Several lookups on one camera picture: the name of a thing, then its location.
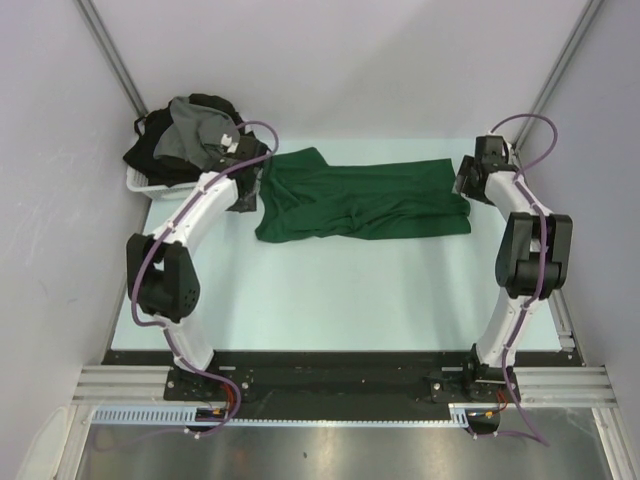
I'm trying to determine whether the green t shirt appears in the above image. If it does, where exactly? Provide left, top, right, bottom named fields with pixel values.
left=255, top=147, right=471, bottom=243

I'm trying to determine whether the black t shirt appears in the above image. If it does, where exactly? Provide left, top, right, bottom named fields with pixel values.
left=124, top=100, right=256, bottom=186

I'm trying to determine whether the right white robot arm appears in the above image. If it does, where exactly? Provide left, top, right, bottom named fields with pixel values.
left=454, top=134, right=573, bottom=401

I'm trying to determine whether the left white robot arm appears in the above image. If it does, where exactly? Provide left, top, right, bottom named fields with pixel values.
left=126, top=134, right=272, bottom=400

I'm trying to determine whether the grey t shirt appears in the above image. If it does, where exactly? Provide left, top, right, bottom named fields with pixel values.
left=154, top=94, right=241, bottom=171

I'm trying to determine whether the white plastic laundry basket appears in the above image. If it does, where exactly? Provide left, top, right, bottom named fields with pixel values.
left=126, top=167, right=196, bottom=200

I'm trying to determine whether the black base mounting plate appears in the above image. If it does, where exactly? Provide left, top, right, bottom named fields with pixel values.
left=102, top=350, right=579, bottom=437

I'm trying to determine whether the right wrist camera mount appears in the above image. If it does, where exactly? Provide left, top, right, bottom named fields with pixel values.
left=502, top=140, right=515, bottom=164

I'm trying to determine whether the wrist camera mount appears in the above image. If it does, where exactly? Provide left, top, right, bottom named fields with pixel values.
left=220, top=134, right=239, bottom=154
left=502, top=140, right=515, bottom=164

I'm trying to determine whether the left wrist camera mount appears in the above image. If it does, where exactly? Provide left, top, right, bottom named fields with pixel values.
left=220, top=134, right=239, bottom=154

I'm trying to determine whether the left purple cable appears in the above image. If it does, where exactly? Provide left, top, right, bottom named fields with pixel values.
left=94, top=119, right=279, bottom=444

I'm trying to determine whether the right aluminium corner post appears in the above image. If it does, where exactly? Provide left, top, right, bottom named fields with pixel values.
left=514, top=0, right=615, bottom=151

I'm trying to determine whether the aluminium corner post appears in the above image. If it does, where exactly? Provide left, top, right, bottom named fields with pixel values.
left=73, top=0, right=148, bottom=117
left=514, top=0, right=615, bottom=151

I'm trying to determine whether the left aluminium corner post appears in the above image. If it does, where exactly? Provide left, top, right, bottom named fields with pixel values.
left=73, top=0, right=148, bottom=117

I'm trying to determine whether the white cable duct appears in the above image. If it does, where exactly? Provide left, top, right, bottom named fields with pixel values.
left=92, top=403, right=474, bottom=429

